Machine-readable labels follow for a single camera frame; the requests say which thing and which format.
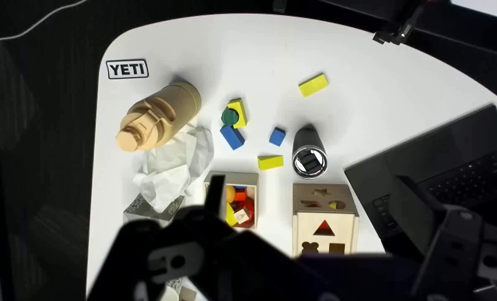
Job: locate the yellow arch block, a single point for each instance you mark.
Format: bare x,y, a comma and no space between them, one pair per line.
239,108

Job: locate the clear plastic bag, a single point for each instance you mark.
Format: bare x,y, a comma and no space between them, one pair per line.
174,160

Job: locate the black laptop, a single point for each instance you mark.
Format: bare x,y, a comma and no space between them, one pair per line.
448,167

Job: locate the black mounting clamp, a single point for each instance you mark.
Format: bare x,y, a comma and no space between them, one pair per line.
398,26

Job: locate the yellow rectangular block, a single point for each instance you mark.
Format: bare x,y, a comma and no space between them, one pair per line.
313,83
269,162

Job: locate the small blue cube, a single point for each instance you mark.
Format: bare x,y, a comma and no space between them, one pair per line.
276,135

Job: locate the green cylinder block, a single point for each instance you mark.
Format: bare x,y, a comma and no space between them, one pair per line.
229,115

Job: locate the red triangle block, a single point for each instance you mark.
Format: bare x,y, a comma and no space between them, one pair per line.
323,227

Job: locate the wooden tray with blocks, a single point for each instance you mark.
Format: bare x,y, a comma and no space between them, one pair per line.
237,194

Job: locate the grey patterned tissue box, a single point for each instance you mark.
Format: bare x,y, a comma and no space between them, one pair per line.
147,207

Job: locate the tan insulated bottle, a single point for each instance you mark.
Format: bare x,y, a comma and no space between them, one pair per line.
157,113

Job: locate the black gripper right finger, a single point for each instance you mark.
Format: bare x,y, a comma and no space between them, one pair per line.
458,251

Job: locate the blue rectangular block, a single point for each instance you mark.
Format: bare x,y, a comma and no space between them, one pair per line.
231,137

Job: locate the black tumbler cup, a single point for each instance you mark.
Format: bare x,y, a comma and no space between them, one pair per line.
307,147

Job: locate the YETI sticker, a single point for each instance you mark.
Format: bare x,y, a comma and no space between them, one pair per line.
127,68

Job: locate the wooden shape sorter lid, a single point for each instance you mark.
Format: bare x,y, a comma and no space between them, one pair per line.
324,236

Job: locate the wooden shape sorter box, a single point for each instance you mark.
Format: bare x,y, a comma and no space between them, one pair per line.
323,199

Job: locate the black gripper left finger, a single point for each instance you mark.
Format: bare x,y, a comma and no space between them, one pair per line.
164,261

